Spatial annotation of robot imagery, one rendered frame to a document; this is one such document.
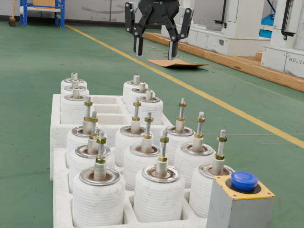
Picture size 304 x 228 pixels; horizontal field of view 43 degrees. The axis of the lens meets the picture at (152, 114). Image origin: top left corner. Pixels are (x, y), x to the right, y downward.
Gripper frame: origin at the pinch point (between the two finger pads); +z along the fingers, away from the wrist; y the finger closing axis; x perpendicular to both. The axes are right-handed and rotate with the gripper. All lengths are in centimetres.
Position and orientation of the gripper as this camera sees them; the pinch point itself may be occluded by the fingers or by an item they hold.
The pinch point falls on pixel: (154, 51)
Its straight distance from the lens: 79.0
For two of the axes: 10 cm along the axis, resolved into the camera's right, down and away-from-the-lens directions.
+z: -0.8, 9.5, 2.9
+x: -3.1, 2.5, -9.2
